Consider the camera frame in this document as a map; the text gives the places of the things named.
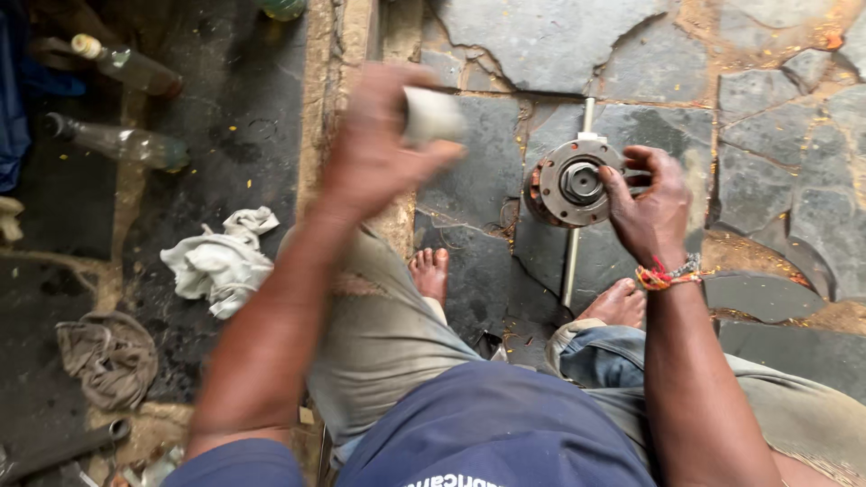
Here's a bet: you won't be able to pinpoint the person's left foot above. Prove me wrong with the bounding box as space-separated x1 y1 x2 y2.
408 247 451 308

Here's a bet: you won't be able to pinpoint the person's left hand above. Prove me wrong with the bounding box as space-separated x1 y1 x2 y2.
318 64 468 225

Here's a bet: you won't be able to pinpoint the dirty brown rag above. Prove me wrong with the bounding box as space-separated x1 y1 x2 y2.
55 310 159 413

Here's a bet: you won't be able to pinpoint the crumpled white cloth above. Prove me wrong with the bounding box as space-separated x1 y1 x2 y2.
160 206 281 321

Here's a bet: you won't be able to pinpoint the person's foot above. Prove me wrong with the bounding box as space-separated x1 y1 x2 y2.
576 277 648 330
408 247 451 308

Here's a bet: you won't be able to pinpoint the colourful thread wrist bracelet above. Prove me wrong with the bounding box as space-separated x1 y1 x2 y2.
634 252 706 292

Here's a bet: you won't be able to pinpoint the person's blue shirt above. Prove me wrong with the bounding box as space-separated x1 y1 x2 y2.
160 360 659 487

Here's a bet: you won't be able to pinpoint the clear bottle with white cap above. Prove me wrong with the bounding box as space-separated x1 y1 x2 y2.
70 33 185 100

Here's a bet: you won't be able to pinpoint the person's right foot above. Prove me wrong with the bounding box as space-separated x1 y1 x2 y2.
576 277 648 330

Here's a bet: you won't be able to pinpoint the green plastic bottle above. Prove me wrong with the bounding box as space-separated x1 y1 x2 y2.
253 0 309 23

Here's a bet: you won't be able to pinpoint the person's right hand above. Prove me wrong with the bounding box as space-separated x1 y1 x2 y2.
598 145 694 270

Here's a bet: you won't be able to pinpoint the dark metal pipe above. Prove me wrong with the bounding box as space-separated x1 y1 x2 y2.
0 417 134 487

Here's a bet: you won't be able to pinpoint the blue fabric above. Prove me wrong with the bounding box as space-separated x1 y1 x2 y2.
0 0 88 195

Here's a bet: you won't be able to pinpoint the clear bottle with black cap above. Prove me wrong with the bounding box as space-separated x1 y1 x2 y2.
43 111 192 172

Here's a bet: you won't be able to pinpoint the round metal motor assembly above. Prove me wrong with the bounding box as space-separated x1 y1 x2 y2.
522 134 627 230

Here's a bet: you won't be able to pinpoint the white metal rod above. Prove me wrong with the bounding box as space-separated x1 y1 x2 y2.
561 97 598 309

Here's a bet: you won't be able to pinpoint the white cylindrical cup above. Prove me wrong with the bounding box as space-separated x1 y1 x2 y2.
402 86 468 146

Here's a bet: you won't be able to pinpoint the person's grey trousers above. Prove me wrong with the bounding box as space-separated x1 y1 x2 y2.
277 223 866 487

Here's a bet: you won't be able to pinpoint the large hexagonal metal nut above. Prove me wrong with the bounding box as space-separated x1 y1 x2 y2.
561 161 604 205

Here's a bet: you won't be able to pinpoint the beige cloth piece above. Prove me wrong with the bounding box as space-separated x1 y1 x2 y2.
0 195 26 245

